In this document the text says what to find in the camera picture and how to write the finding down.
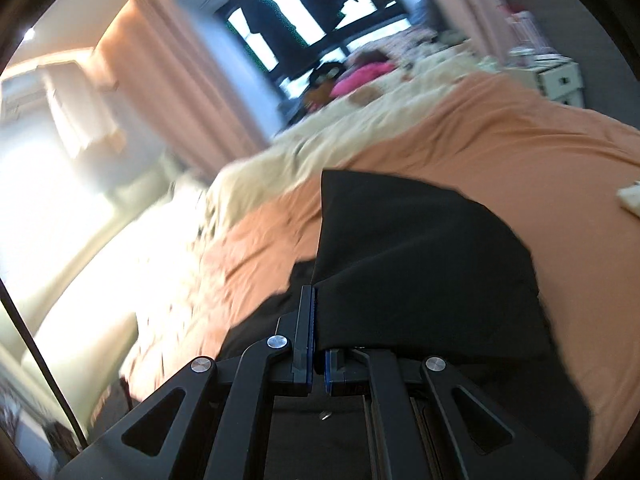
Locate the white folded cloth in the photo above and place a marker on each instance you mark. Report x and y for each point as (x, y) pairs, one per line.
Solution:
(630, 199)

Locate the floral cloth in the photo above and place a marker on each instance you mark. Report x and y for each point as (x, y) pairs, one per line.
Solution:
(415, 39)

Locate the black garment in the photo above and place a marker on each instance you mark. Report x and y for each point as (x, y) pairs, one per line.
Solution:
(425, 260)

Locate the pink curtain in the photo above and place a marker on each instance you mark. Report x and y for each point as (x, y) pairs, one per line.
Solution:
(460, 0)
(165, 60)

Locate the window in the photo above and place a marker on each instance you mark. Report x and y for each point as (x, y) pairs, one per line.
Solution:
(295, 15)

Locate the pink garment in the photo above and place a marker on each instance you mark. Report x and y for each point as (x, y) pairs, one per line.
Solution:
(360, 77)

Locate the orange bed cover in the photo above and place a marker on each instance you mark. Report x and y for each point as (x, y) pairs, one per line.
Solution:
(500, 150)

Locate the cream fluffy blanket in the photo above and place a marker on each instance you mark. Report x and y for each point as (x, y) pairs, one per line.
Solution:
(350, 120)

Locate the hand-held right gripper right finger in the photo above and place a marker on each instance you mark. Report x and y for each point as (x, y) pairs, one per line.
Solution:
(331, 367)

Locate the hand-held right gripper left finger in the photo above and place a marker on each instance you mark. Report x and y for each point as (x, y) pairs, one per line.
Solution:
(311, 325)

